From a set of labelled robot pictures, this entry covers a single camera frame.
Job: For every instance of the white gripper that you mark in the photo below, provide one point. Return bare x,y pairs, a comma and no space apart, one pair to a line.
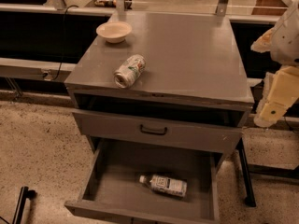
287,42

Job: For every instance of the clear plastic bottle white cap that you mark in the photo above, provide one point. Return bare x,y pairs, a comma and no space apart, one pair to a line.
165,185

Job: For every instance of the closed grey top drawer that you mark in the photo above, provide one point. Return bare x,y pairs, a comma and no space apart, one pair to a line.
180,134

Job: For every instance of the grey drawer cabinet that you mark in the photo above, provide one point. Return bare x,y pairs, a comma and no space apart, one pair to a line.
193,73

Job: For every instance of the open grey middle drawer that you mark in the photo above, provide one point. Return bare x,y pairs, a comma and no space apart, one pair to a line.
132,183

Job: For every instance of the black metal stand leg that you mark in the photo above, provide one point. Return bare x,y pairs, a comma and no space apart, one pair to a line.
250,199

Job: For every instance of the white green soda can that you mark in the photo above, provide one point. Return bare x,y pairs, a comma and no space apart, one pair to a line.
129,72

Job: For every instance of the white ceramic bowl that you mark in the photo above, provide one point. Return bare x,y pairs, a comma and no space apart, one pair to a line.
114,31

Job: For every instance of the black object on floor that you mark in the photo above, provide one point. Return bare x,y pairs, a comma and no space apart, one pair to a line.
25,194

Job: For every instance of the black drawer handle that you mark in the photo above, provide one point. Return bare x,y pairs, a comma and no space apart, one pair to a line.
147,130

